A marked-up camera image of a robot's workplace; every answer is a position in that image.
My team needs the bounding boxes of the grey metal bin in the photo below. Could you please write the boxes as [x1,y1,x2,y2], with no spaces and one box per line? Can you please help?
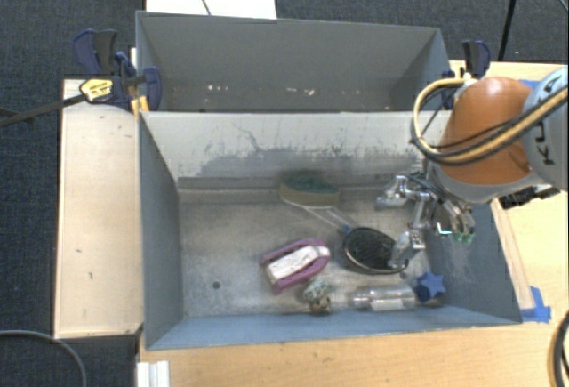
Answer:
[134,10,524,351]

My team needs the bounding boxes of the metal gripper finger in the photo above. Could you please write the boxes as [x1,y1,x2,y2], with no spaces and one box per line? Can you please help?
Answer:
[387,230,427,270]
[374,174,411,211]

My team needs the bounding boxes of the purple and white brush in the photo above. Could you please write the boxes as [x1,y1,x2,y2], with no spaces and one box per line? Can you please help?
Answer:
[259,237,333,295]

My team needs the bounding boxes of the black cylinder on white bracket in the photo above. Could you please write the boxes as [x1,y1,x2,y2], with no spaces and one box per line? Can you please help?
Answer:
[497,185,562,211]

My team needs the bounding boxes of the clear plastic bottle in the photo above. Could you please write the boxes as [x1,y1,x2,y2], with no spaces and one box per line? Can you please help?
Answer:
[346,286,419,313]

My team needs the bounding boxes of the blue star-shaped toy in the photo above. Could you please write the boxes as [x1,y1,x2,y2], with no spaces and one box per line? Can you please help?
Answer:
[413,270,447,304]

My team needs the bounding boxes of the pale wood flat board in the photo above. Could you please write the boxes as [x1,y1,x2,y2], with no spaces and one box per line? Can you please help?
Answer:
[52,77,146,340]

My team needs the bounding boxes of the black mesh strainer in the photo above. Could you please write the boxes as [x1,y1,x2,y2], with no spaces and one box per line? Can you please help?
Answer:
[284,196,409,277]

